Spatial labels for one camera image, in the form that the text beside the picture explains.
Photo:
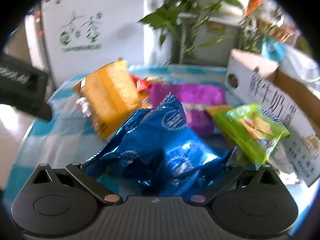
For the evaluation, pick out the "blue white checkered tablecloth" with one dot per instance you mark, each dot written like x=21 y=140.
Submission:
x=62 y=130

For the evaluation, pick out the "orange flower decoration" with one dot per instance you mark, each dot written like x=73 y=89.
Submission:
x=253 y=5

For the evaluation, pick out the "white plastic bag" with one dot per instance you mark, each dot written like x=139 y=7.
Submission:
x=302 y=62

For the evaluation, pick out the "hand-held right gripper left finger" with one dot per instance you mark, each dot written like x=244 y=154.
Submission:
x=75 y=170

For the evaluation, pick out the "white refrigerator with tree print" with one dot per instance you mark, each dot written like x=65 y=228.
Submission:
x=112 y=30

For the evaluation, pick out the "blue plastic object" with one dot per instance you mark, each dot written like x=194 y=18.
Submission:
x=272 y=50

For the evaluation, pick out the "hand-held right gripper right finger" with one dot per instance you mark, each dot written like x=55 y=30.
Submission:
x=235 y=173

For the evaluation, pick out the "green pothos plant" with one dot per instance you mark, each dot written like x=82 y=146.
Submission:
x=160 y=17

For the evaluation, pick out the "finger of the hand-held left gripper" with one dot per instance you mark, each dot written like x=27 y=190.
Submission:
x=37 y=108

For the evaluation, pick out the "purple snack packet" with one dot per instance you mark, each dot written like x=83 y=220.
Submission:
x=195 y=97

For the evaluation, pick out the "small red snack packet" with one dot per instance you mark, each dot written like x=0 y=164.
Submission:
x=141 y=85

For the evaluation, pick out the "cardboard box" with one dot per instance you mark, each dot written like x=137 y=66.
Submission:
x=262 y=90

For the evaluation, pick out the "wooden plant shelf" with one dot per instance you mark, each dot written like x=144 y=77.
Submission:
x=280 y=31

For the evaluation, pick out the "blue foil snack packet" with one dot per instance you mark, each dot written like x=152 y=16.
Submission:
x=162 y=142

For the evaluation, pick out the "green snack packet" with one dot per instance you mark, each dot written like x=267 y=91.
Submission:
x=250 y=130

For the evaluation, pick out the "orange yellow snack packet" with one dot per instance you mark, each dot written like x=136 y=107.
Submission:
x=110 y=97

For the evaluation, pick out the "metal plant stand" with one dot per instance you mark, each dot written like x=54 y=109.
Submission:
x=183 y=37

